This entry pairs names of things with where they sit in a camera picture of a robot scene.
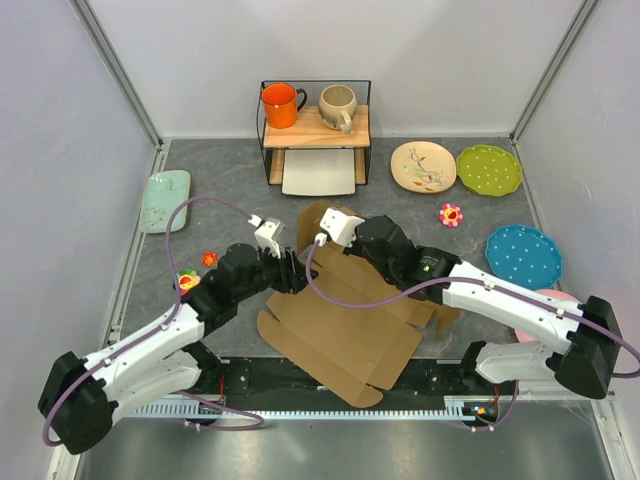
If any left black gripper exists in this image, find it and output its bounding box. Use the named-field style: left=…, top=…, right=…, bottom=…
left=234, top=240, right=317, bottom=303

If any brown cardboard box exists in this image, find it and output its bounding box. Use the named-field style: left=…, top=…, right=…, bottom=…
left=256, top=200, right=461, bottom=409

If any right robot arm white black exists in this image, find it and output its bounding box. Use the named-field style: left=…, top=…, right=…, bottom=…
left=353, top=216, right=620, bottom=399

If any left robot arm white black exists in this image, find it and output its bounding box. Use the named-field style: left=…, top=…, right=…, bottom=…
left=37, top=243, right=317, bottom=454

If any orange maple leaf toy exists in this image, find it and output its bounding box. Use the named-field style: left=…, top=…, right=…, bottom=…
left=201, top=251, right=218, bottom=268

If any rainbow flower toy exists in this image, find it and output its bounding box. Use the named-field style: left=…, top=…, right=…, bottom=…
left=173, top=269, right=201, bottom=296

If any white square plate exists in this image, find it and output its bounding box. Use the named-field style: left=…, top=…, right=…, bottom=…
left=282, top=149, right=356, bottom=197

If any mint green divided tray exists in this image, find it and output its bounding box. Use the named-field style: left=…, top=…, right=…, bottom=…
left=139, top=170, right=191, bottom=234

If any beige floral plate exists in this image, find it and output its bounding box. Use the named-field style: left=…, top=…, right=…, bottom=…
left=390, top=141, right=457, bottom=194

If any pink flower toy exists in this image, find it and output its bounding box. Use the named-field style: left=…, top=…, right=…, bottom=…
left=438, top=203, right=464, bottom=228

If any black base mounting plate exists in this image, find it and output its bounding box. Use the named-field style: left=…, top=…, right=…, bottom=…
left=187, top=357, right=513, bottom=411

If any orange enamel mug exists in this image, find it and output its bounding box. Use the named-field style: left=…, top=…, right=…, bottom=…
left=261, top=83, right=307, bottom=129

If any beige ceramic mug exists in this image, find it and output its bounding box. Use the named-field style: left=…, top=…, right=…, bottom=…
left=318, top=84, right=358, bottom=134

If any green dotted plate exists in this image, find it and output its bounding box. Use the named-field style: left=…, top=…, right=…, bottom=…
left=456, top=144, right=523, bottom=197

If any blue dotted plate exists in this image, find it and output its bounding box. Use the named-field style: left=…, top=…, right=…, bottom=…
left=485, top=224, right=564, bottom=290

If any pink plate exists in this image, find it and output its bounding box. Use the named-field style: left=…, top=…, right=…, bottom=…
left=515, top=289, right=579, bottom=343

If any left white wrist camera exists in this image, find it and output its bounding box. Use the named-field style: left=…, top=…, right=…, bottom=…
left=248, top=214, right=285, bottom=259

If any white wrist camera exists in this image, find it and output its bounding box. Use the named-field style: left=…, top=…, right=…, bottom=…
left=248, top=214, right=285, bottom=259
left=314, top=208, right=365, bottom=248

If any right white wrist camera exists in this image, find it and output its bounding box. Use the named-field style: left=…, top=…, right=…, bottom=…
left=314, top=208, right=365, bottom=248

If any black wire wooden shelf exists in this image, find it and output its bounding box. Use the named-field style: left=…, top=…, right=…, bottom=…
left=255, top=79, right=371, bottom=186

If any grey slotted cable duct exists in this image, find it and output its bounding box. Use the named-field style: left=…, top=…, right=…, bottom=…
left=127, top=396, right=489, bottom=422

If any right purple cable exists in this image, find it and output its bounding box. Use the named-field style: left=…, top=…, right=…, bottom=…
left=304, top=238, right=640, bottom=434

